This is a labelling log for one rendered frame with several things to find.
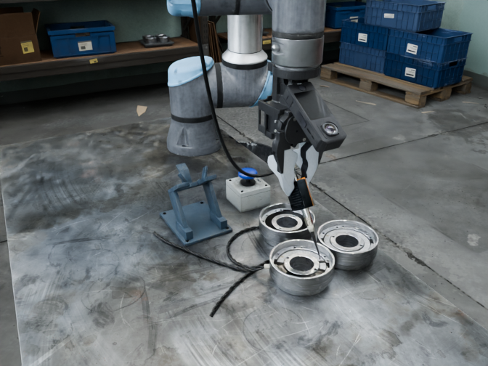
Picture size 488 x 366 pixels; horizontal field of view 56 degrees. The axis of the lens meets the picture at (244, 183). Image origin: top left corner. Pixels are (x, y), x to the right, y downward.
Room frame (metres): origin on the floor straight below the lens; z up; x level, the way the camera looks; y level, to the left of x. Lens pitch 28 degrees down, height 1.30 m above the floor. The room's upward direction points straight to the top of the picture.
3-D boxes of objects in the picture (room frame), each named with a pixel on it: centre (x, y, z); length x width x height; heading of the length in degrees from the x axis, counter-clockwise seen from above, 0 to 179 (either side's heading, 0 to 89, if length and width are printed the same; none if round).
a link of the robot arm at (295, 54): (0.69, -0.08, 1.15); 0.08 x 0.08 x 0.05
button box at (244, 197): (0.87, -0.01, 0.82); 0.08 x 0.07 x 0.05; 27
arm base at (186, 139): (1.17, 0.13, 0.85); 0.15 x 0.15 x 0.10
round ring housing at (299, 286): (0.61, -0.09, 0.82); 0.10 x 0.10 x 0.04
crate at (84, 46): (4.05, 1.37, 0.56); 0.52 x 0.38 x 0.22; 114
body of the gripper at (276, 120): (0.70, -0.08, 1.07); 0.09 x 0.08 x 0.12; 30
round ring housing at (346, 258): (0.67, -0.18, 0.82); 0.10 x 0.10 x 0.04
